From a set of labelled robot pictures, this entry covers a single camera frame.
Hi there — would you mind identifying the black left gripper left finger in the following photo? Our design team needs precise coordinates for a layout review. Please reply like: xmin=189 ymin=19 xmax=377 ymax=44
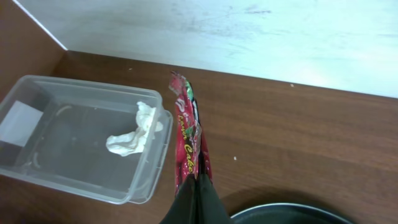
xmin=160 ymin=174 xmax=197 ymax=224

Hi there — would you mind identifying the red snack wrapper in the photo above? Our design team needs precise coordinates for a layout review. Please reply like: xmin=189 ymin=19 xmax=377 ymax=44
xmin=169 ymin=71 xmax=213 ymax=192

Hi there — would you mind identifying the round black serving tray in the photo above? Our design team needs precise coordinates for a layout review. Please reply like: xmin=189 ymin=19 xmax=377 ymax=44
xmin=231 ymin=203 xmax=354 ymax=224

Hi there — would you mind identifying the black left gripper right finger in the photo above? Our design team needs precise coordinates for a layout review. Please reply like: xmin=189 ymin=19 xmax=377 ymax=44
xmin=197 ymin=174 xmax=233 ymax=224

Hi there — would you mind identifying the white tissue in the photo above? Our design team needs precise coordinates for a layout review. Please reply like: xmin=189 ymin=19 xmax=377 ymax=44
xmin=106 ymin=101 xmax=156 ymax=157

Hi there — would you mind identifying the clear plastic waste bin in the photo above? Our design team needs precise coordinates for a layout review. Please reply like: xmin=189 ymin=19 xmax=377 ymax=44
xmin=1 ymin=75 xmax=173 ymax=204

